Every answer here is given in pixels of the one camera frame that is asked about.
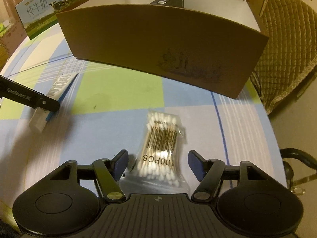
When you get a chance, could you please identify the quilted brown chair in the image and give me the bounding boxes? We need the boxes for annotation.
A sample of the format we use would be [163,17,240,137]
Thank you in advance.
[250,0,316,114]

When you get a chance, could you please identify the white blue toothpaste box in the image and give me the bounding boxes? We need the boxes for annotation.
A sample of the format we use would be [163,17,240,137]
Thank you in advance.
[29,73,78,133]

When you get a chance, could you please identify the black product box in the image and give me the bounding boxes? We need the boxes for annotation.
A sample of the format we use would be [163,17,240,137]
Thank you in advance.
[150,0,184,8]

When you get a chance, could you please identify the checkered tablecloth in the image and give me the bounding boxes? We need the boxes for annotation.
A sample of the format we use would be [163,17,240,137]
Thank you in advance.
[1,25,285,207]

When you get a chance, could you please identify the brown cardboard storage box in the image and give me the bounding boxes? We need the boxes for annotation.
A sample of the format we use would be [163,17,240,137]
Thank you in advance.
[57,0,269,98]

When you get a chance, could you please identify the cotton swab plastic bag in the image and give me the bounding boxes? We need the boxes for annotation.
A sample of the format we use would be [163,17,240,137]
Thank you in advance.
[119,110,190,195]

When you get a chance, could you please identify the green milk carton box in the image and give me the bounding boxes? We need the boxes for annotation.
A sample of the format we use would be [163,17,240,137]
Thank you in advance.
[15,0,79,40]

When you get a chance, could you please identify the brown cardboard carton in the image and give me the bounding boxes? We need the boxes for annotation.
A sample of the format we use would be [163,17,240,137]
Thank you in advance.
[1,20,27,67]

